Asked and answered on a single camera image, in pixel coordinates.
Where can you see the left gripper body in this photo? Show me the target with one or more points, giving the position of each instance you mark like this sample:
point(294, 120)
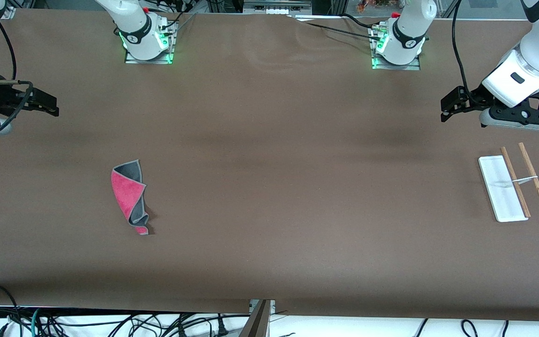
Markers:
point(475, 99)

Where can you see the pink and grey towel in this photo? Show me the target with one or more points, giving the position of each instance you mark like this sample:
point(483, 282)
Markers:
point(127, 192)

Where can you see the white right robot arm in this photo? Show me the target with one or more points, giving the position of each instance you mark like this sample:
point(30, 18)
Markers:
point(134, 28)

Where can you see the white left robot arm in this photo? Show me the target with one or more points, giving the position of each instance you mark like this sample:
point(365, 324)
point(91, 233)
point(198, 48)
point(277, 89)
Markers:
point(407, 32)

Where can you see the white rack base tray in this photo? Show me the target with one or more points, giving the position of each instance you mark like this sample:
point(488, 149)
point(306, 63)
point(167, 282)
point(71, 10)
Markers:
point(501, 187)

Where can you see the orange patterned object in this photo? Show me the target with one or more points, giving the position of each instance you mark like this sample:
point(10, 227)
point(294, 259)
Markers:
point(367, 4)

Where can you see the white power strip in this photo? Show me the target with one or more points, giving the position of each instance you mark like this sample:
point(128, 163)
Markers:
point(276, 10)

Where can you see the black power plug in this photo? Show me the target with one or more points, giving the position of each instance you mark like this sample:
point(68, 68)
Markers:
point(222, 330)

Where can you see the dark support beam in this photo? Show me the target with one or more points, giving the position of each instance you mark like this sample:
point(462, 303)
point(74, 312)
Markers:
point(256, 323)

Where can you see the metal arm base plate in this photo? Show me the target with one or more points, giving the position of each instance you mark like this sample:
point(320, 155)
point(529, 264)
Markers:
point(131, 60)
point(412, 67)

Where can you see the aluminium frame corner bracket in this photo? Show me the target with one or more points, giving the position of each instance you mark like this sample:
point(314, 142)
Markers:
point(7, 13)

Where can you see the small metal rack bracket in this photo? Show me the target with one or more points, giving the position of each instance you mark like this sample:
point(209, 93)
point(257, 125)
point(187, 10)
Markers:
point(527, 179)

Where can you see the silver table edge bracket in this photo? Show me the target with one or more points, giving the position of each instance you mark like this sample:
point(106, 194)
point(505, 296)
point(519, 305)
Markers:
point(272, 306)

